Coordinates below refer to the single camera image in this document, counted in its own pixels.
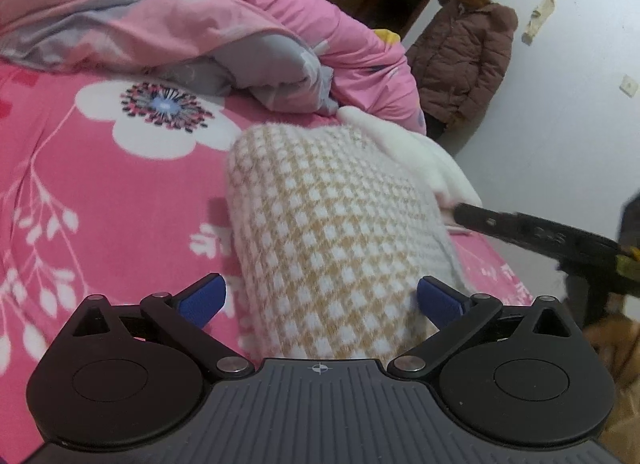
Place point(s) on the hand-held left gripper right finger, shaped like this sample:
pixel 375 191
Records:
pixel 440 304

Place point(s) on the pink floral bed sheet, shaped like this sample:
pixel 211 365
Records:
pixel 100 194

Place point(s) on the white wall outlet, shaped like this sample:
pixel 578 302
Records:
pixel 628 86

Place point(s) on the person's right hand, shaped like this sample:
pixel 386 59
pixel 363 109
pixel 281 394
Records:
pixel 617 344

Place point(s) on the folded cream garment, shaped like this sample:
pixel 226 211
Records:
pixel 425 159

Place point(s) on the pink printed quilt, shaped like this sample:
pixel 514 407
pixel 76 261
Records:
pixel 225 9

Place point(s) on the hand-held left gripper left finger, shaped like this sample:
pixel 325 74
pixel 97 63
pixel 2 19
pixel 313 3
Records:
pixel 205 296

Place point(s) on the beige white checked coat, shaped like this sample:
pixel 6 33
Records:
pixel 325 224

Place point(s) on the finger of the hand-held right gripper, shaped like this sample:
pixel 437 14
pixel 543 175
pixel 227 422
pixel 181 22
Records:
pixel 485 219

